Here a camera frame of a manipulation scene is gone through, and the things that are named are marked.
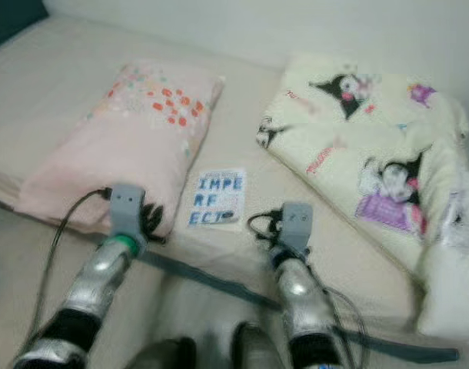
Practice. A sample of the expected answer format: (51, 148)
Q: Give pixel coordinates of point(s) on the white book with blue letters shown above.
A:
(215, 198)

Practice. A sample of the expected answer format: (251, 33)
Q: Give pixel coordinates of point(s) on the pink patterned pillow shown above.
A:
(134, 146)

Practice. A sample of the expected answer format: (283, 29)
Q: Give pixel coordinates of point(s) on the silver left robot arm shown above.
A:
(104, 277)

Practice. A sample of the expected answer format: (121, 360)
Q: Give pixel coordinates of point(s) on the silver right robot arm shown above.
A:
(304, 296)

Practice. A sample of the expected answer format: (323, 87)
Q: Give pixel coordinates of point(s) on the cream cartoon print blanket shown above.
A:
(342, 154)

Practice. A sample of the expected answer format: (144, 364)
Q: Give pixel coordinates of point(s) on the grey right robot leg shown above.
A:
(257, 350)

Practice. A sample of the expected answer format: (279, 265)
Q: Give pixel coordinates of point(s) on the grey robot leg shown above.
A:
(257, 350)
(157, 355)

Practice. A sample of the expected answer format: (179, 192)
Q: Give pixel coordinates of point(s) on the grey left robot leg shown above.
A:
(157, 355)

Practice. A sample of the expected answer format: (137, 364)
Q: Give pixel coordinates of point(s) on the mattress with cream sheet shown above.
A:
(50, 100)

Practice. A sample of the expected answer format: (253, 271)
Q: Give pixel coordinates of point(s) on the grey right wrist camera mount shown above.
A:
(296, 223)

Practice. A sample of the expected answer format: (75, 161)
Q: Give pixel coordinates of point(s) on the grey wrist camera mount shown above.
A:
(127, 204)
(296, 223)

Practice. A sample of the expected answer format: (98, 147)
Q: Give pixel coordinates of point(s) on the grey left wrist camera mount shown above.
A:
(127, 204)

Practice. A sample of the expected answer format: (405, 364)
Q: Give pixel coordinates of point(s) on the teal bed frame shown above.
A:
(204, 277)

